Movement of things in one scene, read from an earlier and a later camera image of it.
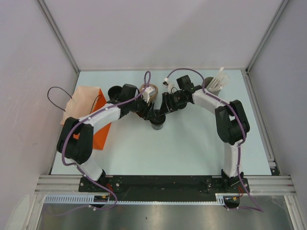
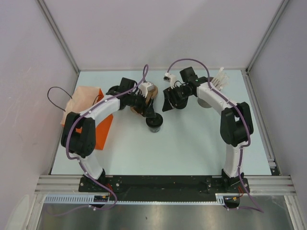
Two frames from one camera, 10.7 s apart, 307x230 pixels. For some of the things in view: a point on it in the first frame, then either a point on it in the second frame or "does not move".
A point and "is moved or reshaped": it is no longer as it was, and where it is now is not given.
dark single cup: (157, 127) is moved or reshaped
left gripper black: (147, 111) does not move
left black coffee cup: (114, 91) does not move
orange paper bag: (82, 101) does not move
